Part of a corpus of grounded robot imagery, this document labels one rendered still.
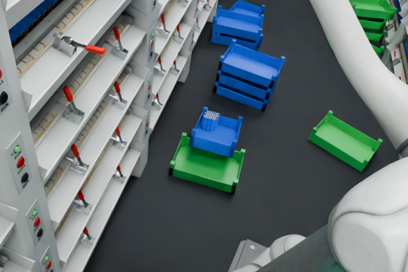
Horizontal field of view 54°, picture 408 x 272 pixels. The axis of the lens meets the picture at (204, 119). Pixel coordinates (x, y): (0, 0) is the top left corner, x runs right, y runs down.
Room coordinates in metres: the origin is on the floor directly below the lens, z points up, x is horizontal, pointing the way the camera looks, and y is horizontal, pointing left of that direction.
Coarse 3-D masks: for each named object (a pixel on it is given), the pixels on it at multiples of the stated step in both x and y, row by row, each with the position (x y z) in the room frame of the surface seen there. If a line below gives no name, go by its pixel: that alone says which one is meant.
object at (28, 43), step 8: (64, 0) 0.74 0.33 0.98; (72, 0) 0.75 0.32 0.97; (80, 0) 0.79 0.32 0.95; (56, 8) 0.70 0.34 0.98; (64, 8) 0.71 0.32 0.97; (48, 16) 0.67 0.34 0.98; (56, 16) 0.68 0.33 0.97; (64, 16) 0.71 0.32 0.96; (40, 24) 0.64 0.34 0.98; (48, 24) 0.65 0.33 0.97; (56, 24) 0.68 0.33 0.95; (64, 24) 0.68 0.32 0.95; (32, 32) 0.61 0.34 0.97; (40, 32) 0.62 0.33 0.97; (48, 32) 0.65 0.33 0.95; (24, 40) 0.58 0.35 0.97; (32, 40) 0.59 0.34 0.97; (40, 40) 0.62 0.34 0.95; (16, 48) 0.55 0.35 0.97; (24, 48) 0.56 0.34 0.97; (32, 48) 0.59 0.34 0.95; (16, 56) 0.54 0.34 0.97; (24, 56) 0.56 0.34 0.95; (32, 56) 0.56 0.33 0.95; (16, 64) 0.54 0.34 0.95
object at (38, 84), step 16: (112, 0) 0.85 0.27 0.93; (128, 0) 0.91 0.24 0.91; (80, 16) 0.74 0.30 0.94; (96, 16) 0.77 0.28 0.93; (112, 16) 0.80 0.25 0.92; (80, 32) 0.70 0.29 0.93; (96, 32) 0.72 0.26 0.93; (80, 48) 0.65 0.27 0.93; (48, 64) 0.57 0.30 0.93; (64, 64) 0.59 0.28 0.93; (32, 80) 0.52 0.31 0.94; (48, 80) 0.54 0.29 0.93; (32, 96) 0.49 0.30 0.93; (48, 96) 0.53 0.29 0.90; (32, 112) 0.47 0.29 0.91
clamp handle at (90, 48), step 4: (72, 44) 0.63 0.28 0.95; (76, 44) 0.63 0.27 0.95; (80, 44) 0.63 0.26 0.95; (88, 44) 0.63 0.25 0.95; (84, 48) 0.62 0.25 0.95; (88, 48) 0.62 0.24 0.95; (92, 48) 0.62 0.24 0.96; (96, 48) 0.62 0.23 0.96; (100, 48) 0.63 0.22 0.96; (96, 52) 0.62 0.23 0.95; (100, 52) 0.62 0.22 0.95
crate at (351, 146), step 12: (324, 120) 1.64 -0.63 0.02; (336, 120) 1.63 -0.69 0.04; (312, 132) 1.49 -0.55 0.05; (324, 132) 1.57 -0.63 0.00; (336, 132) 1.58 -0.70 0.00; (348, 132) 1.59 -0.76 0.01; (360, 132) 1.56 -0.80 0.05; (324, 144) 1.45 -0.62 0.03; (336, 144) 1.49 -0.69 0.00; (348, 144) 1.51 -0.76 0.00; (360, 144) 1.53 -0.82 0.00; (372, 144) 1.52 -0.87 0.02; (336, 156) 1.41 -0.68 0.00; (348, 156) 1.38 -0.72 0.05; (360, 156) 1.44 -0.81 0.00; (360, 168) 1.35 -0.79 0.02
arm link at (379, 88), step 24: (312, 0) 0.66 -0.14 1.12; (336, 0) 0.65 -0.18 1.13; (336, 24) 0.63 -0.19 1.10; (360, 24) 0.65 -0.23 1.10; (336, 48) 0.62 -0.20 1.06; (360, 48) 0.61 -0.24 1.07; (360, 72) 0.59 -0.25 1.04; (384, 72) 0.59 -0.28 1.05; (360, 96) 0.58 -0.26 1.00; (384, 96) 0.55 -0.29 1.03; (384, 120) 0.52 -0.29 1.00
